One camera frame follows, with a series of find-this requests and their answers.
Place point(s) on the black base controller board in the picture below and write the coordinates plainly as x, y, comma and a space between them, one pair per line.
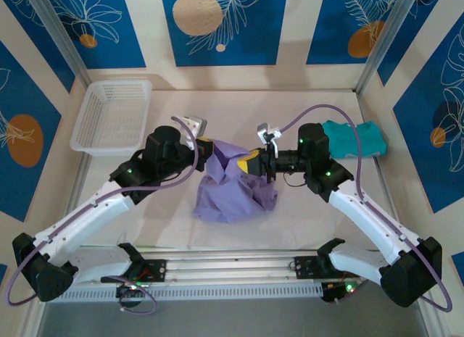
306, 267
154, 270

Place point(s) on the aluminium frame post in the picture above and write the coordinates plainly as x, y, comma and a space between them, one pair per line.
61, 36
384, 43

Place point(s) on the folded teal t-shirt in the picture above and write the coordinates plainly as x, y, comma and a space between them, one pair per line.
366, 141

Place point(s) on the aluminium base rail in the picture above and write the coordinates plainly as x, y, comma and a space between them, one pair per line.
232, 264

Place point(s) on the white plastic basket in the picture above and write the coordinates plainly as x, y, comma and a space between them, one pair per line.
112, 112

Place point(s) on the purple t-shirt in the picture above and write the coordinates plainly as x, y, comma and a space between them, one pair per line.
228, 195

